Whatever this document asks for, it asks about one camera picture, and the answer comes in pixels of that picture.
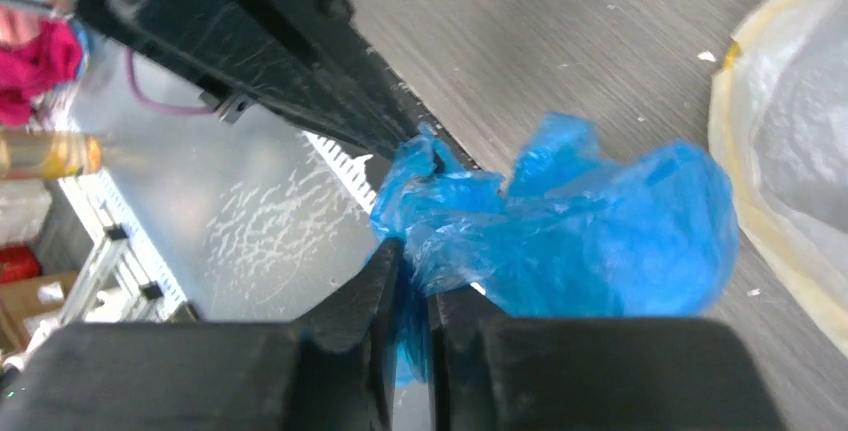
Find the large clear plastic bag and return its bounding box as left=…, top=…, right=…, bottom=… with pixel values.
left=708, top=0, right=847, bottom=349

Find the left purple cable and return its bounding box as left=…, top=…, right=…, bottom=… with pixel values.
left=124, top=48, right=215, bottom=117

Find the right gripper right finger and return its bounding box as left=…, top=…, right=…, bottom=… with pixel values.
left=427, top=287, right=784, bottom=430

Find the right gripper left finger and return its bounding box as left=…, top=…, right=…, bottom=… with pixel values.
left=1, top=239, right=402, bottom=430

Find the cardboard box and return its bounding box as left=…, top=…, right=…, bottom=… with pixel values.
left=1, top=271, right=78, bottom=353

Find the pink cloth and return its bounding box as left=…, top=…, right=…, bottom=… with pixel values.
left=1, top=8, right=84, bottom=126

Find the blue trash bag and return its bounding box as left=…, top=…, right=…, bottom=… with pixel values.
left=370, top=112, right=739, bottom=386

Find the yellow bottle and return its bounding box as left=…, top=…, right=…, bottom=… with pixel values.
left=1, top=129, right=102, bottom=180

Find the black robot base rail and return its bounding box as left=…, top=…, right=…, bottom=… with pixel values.
left=58, top=0, right=438, bottom=158

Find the white slotted cable duct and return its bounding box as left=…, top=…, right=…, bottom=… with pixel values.
left=301, top=131, right=377, bottom=214

